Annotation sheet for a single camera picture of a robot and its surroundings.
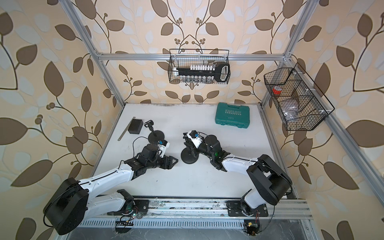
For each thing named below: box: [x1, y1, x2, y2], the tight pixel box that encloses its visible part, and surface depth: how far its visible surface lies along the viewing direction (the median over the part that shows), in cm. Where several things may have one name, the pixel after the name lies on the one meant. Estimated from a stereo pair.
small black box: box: [128, 119, 144, 135], surface depth 107 cm
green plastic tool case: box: [215, 102, 250, 129], surface depth 110 cm
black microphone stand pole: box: [144, 120, 159, 138], surface depth 86 cm
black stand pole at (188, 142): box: [183, 132, 196, 150], surface depth 80 cm
